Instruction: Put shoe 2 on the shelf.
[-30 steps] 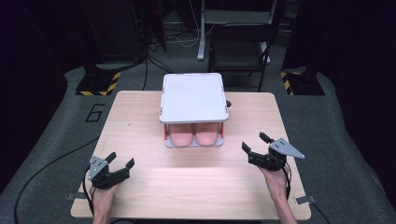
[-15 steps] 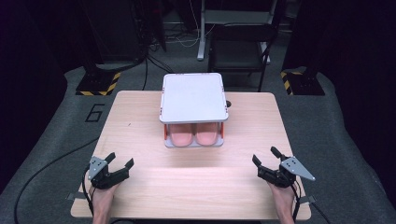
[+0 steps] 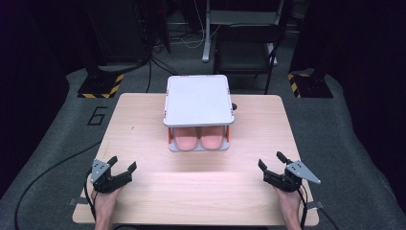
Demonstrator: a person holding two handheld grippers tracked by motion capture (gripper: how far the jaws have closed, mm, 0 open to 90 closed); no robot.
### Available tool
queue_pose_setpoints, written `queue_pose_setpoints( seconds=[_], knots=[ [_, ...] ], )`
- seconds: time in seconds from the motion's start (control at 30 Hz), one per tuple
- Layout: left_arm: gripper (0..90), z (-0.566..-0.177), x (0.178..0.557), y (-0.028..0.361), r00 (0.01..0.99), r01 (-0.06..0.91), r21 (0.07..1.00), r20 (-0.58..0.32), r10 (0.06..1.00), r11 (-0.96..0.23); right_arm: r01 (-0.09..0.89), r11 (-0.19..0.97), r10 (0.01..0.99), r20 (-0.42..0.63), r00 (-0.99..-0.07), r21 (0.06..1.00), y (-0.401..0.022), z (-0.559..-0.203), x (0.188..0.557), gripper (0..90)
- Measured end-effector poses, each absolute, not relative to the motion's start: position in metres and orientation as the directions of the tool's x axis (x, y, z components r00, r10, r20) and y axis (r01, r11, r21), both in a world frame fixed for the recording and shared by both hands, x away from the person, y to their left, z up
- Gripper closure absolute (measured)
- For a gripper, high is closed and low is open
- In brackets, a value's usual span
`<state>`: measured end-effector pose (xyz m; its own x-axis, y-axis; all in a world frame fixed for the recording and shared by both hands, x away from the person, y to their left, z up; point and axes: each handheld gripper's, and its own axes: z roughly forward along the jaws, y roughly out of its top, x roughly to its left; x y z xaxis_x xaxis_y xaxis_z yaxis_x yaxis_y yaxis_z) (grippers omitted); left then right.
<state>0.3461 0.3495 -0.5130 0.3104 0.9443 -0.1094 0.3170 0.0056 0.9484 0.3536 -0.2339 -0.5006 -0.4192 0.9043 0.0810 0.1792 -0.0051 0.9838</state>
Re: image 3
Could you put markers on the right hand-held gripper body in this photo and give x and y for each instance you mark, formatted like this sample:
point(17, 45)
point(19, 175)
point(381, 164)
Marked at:
point(292, 179)

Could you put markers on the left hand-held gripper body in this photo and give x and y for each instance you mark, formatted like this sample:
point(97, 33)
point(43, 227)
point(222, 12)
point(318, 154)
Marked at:
point(105, 182)

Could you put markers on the pink slipper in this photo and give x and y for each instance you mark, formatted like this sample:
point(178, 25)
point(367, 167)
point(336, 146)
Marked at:
point(186, 139)
point(212, 138)

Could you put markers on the white two-tier shoe rack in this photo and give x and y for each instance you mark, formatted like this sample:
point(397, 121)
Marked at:
point(198, 102)

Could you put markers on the person's left hand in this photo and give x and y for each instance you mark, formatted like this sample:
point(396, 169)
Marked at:
point(107, 199)

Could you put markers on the person's right hand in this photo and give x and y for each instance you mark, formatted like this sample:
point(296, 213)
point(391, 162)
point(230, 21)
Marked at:
point(288, 201)

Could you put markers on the grey tape piece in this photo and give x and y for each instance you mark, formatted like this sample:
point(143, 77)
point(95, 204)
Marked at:
point(78, 201)
point(316, 204)

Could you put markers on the black yellow-striped stand base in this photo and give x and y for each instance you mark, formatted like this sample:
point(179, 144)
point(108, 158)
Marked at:
point(311, 86)
point(99, 86)

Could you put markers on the black folding chair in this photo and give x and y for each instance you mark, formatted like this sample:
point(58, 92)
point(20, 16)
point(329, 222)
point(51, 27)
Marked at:
point(242, 51)

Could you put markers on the dark equipment box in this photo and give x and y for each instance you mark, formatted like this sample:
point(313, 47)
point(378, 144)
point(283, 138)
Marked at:
point(121, 32)

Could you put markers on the white desk frame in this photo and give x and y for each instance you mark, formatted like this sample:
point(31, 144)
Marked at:
point(207, 32)

